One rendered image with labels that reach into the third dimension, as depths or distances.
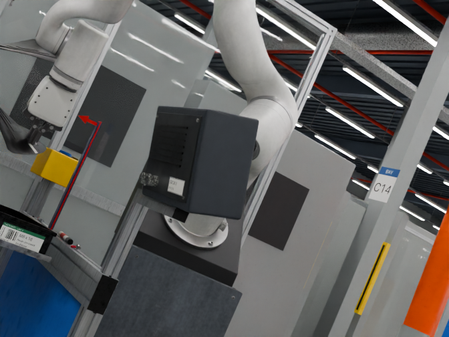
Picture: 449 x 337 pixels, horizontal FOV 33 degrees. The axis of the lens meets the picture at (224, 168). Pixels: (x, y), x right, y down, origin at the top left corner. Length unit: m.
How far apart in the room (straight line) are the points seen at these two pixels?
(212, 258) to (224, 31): 0.59
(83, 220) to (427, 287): 3.11
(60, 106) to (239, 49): 0.51
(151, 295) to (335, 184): 4.72
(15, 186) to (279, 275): 3.78
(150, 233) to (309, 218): 4.53
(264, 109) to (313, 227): 4.72
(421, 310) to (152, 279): 3.80
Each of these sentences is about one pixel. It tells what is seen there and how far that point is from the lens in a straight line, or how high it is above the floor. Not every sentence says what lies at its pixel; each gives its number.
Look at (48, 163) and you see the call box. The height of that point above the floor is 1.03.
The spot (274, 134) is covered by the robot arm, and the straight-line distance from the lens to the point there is 1.68.
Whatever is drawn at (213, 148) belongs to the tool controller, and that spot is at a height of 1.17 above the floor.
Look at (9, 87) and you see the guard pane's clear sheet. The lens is 2.83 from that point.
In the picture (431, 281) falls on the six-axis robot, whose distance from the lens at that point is 5.47.
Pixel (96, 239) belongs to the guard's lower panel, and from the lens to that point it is 2.94.
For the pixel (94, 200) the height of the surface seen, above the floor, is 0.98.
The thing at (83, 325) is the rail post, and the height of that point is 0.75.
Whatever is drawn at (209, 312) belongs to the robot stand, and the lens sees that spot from 1.89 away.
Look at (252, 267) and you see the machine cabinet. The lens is 6.15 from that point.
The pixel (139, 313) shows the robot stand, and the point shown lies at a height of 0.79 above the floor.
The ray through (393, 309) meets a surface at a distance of 9.40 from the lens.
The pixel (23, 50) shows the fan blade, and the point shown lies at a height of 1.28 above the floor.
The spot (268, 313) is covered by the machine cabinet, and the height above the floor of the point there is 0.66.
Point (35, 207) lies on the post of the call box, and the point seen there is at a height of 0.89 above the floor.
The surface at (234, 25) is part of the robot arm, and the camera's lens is 1.66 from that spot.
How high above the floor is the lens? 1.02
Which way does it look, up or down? 5 degrees up
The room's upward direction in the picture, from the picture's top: 24 degrees clockwise
